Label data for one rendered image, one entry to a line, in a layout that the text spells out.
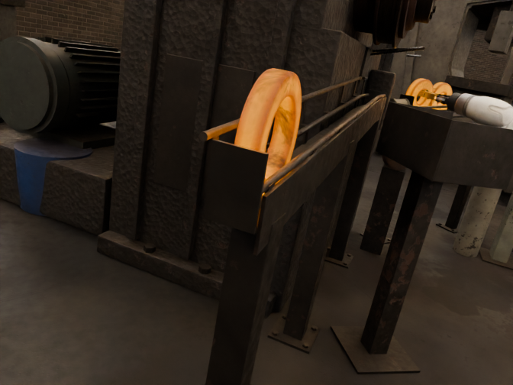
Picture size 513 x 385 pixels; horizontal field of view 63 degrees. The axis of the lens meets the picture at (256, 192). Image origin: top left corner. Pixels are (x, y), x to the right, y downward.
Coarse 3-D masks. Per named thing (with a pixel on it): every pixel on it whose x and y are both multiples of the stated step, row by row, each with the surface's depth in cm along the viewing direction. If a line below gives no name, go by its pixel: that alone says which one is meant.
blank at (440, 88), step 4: (436, 84) 196; (440, 84) 194; (444, 84) 195; (448, 84) 197; (436, 88) 194; (440, 88) 195; (444, 88) 196; (448, 88) 198; (436, 92) 194; (440, 92) 196; (444, 92) 198; (448, 92) 199; (432, 100) 195; (432, 104) 196; (436, 104) 197; (440, 104) 201; (436, 108) 198; (440, 108) 200; (444, 108) 202
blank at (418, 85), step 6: (414, 84) 186; (420, 84) 185; (426, 84) 188; (408, 90) 186; (414, 90) 185; (420, 90) 187; (432, 90) 192; (414, 102) 188; (420, 102) 192; (426, 102) 193
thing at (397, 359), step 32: (384, 128) 113; (416, 128) 99; (448, 128) 89; (480, 128) 90; (416, 160) 98; (448, 160) 91; (480, 160) 93; (512, 160) 95; (416, 192) 109; (416, 224) 111; (416, 256) 114; (384, 288) 119; (384, 320) 120; (352, 352) 123; (384, 352) 125
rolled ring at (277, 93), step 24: (264, 72) 54; (288, 72) 54; (264, 96) 50; (288, 96) 57; (240, 120) 50; (264, 120) 50; (288, 120) 63; (240, 144) 51; (264, 144) 52; (288, 144) 64
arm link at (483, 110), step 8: (480, 96) 166; (472, 104) 166; (480, 104) 163; (488, 104) 161; (496, 104) 160; (504, 104) 159; (472, 112) 166; (480, 112) 163; (488, 112) 161; (496, 112) 159; (504, 112) 158; (512, 112) 159; (480, 120) 165; (488, 120) 162; (496, 120) 159; (504, 120) 159
